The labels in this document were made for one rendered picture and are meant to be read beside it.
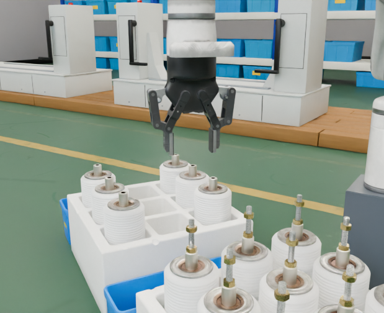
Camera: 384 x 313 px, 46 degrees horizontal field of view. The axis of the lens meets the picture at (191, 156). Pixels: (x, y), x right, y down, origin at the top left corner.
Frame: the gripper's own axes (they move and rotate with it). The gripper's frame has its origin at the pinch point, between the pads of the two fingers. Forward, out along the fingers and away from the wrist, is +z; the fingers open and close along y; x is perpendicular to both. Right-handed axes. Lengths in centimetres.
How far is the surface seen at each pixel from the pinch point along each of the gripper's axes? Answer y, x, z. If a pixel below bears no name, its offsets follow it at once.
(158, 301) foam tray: 5.4, -3.7, 30.3
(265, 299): -9.8, 9.7, 23.6
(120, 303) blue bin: 11.6, -18.6, 39.7
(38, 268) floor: 32, -51, 47
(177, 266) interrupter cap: 2.5, -0.1, 21.5
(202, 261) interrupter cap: -2.2, -0.9, 21.5
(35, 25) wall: 83, -753, -14
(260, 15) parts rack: -195, -453, -26
